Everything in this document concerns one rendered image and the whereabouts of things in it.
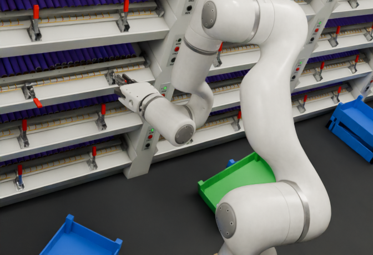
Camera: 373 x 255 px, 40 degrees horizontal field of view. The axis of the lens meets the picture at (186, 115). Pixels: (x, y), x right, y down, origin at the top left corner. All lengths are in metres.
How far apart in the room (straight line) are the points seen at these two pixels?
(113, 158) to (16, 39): 0.71
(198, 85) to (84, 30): 0.38
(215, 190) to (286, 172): 1.05
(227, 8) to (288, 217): 0.40
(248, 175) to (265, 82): 1.14
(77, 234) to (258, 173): 0.76
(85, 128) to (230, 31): 0.86
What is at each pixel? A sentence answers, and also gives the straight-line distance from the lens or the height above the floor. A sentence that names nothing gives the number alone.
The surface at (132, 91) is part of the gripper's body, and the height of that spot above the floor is 0.58.
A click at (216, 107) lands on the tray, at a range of 2.03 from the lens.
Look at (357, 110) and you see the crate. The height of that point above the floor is 0.08.
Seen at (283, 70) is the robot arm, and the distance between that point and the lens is 1.01.
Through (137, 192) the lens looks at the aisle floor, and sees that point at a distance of 1.98.
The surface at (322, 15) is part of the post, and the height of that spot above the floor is 0.67.
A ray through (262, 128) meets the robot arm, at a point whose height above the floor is 0.87.
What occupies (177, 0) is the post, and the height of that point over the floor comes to 0.77.
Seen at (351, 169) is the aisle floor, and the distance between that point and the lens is 2.56.
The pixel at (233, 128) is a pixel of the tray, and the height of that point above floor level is 0.11.
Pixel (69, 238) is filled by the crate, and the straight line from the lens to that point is 1.79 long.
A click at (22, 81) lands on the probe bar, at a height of 0.52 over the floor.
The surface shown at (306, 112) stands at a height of 0.10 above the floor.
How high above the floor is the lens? 1.43
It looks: 37 degrees down
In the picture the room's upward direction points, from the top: 19 degrees clockwise
